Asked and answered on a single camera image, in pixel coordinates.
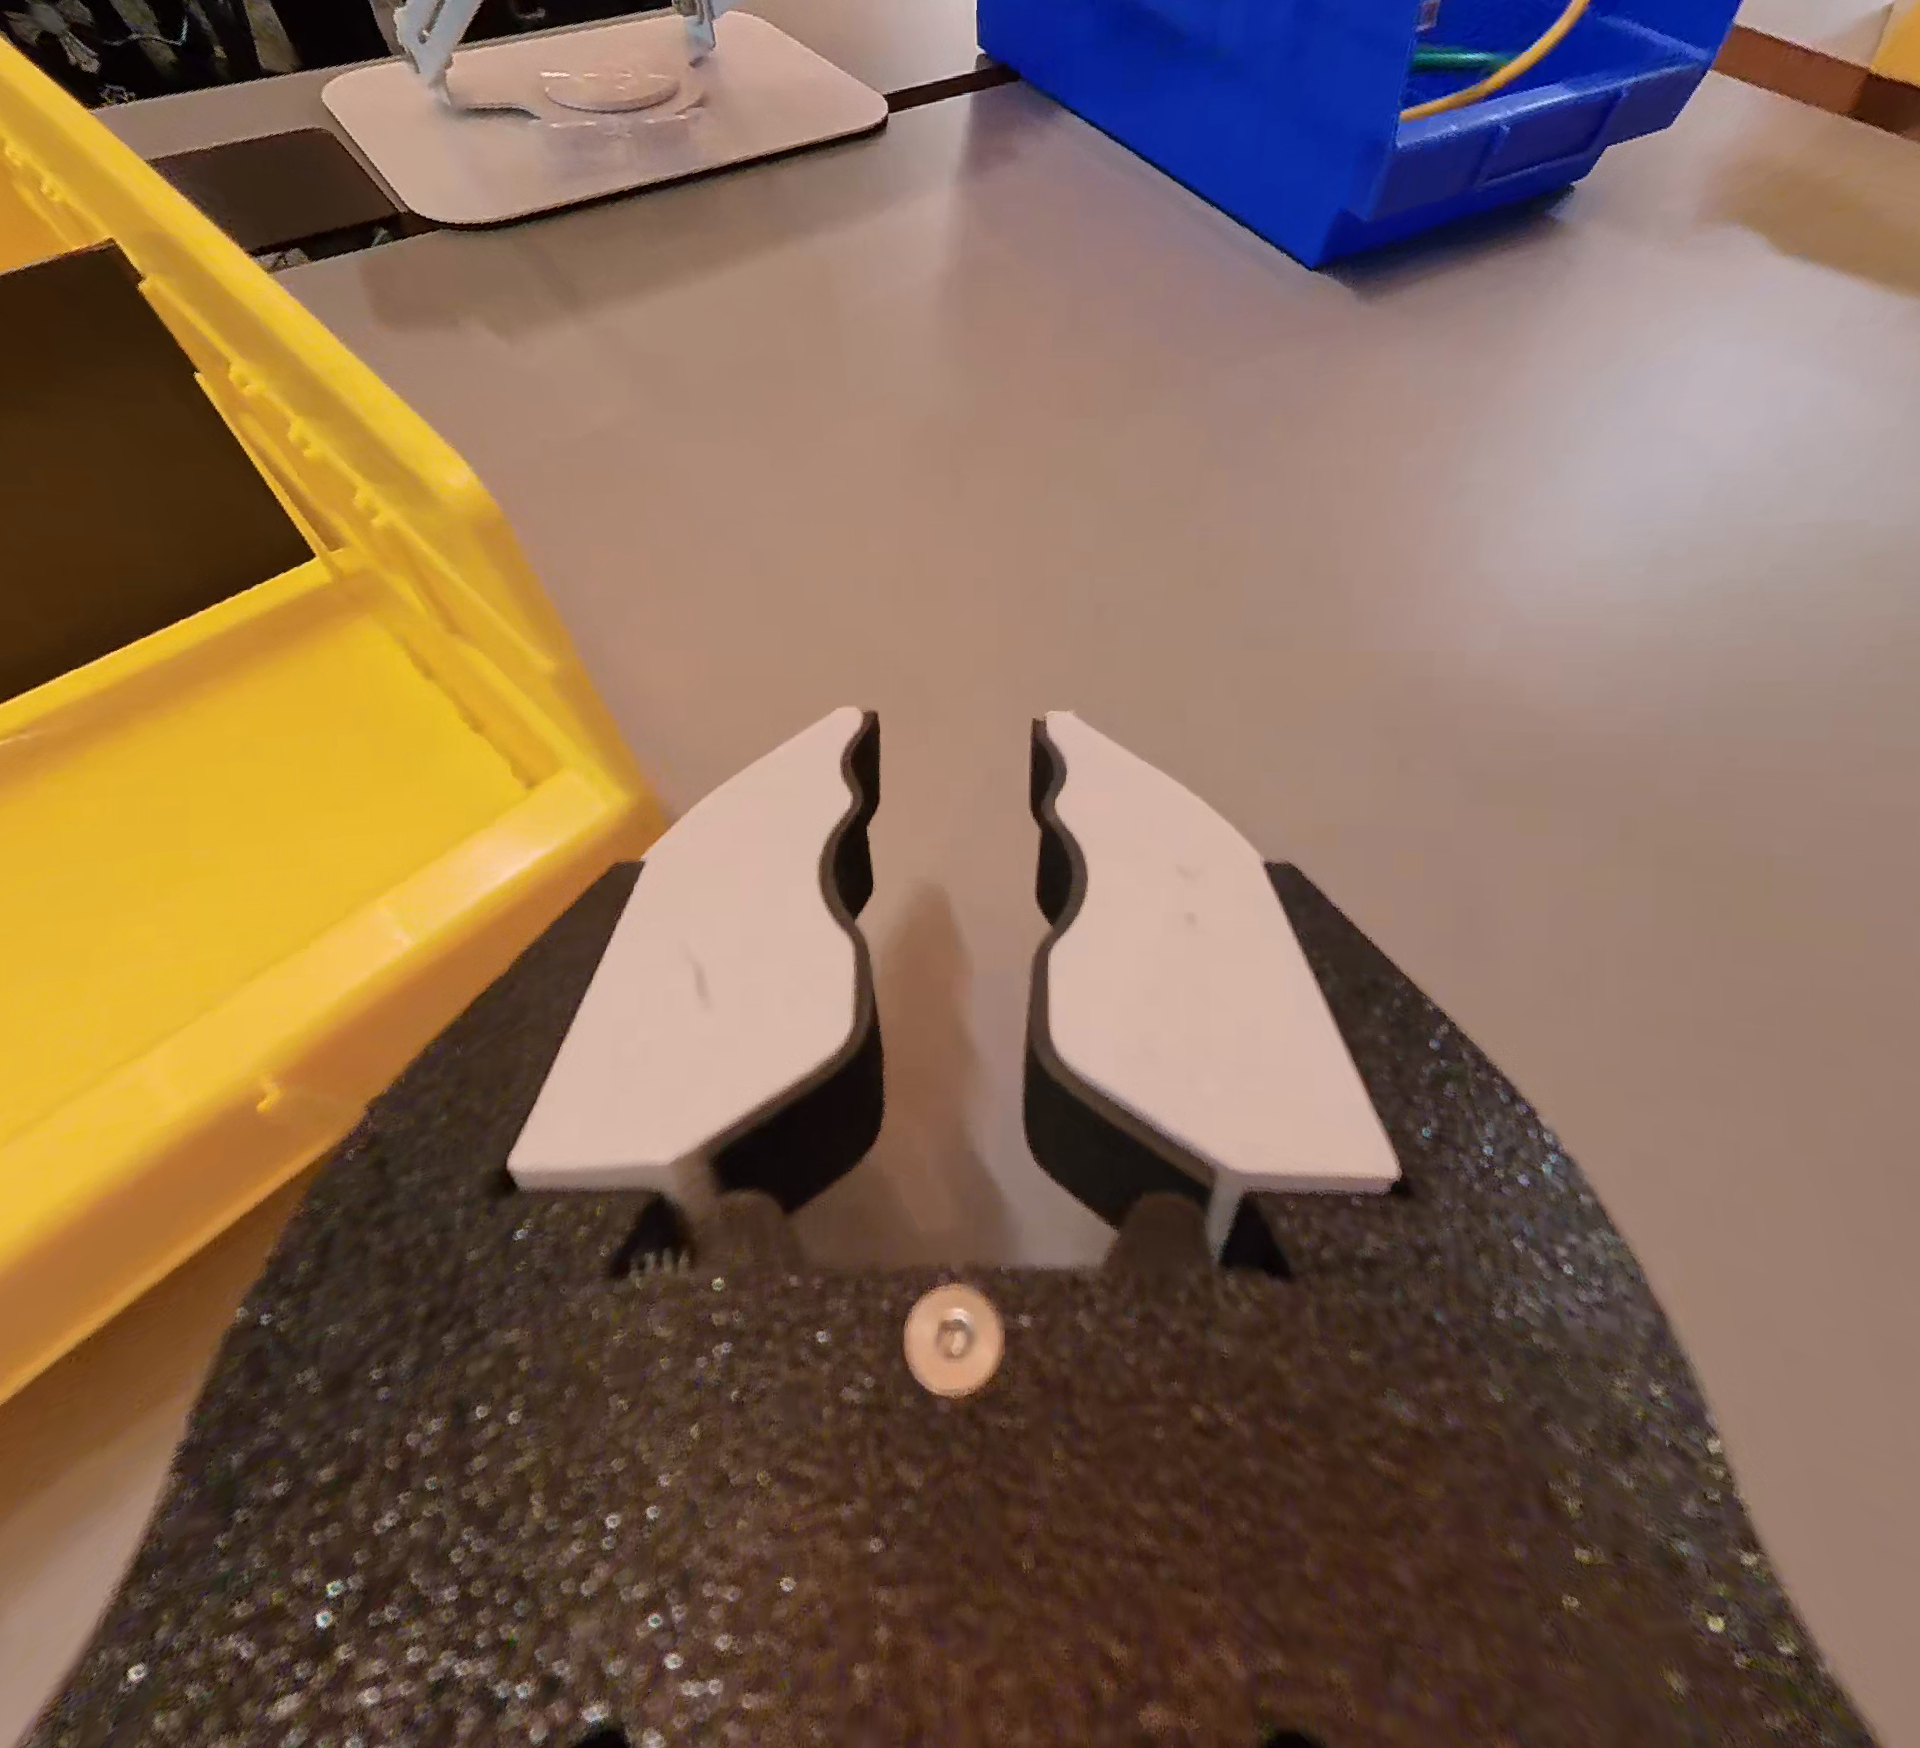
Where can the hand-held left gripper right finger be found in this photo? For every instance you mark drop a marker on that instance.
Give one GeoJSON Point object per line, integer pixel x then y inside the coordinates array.
{"type": "Point", "coordinates": [1186, 998]}

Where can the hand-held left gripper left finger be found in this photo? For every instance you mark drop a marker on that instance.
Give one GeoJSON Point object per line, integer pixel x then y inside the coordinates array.
{"type": "Point", "coordinates": [706, 998]}

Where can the yellow plastic bin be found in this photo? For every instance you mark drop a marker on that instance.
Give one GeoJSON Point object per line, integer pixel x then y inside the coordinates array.
{"type": "Point", "coordinates": [222, 848]}

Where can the blue plastic bin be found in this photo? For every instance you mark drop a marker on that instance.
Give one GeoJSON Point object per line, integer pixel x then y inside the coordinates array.
{"type": "Point", "coordinates": [1172, 5]}

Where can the instruction sheet on wooden stand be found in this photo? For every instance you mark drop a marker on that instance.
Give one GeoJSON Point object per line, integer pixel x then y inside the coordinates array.
{"type": "Point", "coordinates": [598, 128]}

